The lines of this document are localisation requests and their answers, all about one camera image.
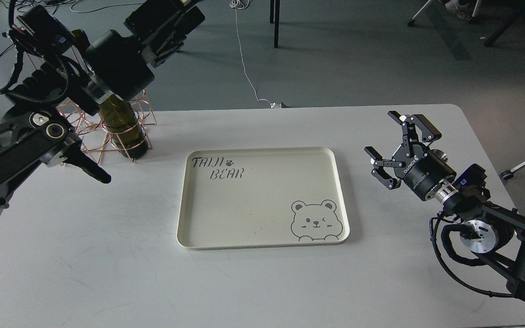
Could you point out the steel double jigger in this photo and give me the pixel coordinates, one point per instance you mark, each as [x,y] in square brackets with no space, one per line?
[440,154]

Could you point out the white chair leg with caster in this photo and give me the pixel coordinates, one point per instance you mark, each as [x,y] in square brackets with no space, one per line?
[509,173]

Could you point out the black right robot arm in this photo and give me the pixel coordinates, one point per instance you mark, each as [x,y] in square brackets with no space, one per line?
[473,231]

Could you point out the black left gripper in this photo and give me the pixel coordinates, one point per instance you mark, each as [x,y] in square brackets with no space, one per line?
[120,65]

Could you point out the dark green wine bottle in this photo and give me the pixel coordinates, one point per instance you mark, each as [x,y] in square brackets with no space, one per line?
[117,115]

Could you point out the copper wire wine rack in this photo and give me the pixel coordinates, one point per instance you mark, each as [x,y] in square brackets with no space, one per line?
[61,76]

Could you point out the black table leg pair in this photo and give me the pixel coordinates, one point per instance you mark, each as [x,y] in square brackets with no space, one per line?
[274,19]

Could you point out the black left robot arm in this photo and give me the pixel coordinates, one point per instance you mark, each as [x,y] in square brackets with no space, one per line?
[29,137]

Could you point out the cream bear serving tray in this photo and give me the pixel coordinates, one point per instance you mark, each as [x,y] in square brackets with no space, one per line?
[262,197]

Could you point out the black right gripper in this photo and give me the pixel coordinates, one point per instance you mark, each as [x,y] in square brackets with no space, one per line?
[423,170]

